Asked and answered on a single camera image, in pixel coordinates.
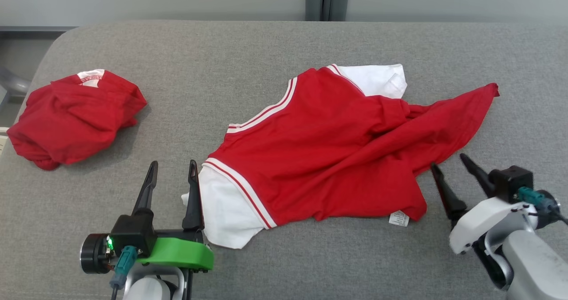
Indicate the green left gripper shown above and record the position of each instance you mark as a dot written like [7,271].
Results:
[182,253]

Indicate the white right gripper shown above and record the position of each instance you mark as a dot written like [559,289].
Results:
[483,218]

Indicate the red white-sleeved jersey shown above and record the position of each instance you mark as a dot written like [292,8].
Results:
[319,158]

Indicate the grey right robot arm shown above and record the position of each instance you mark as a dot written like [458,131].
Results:
[532,264]

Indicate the grey curved metal leg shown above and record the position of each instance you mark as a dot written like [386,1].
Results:
[11,84]

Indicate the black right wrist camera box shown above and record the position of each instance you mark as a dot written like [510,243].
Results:
[510,180]

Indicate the grey partition post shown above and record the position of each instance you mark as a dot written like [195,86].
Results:
[326,0]

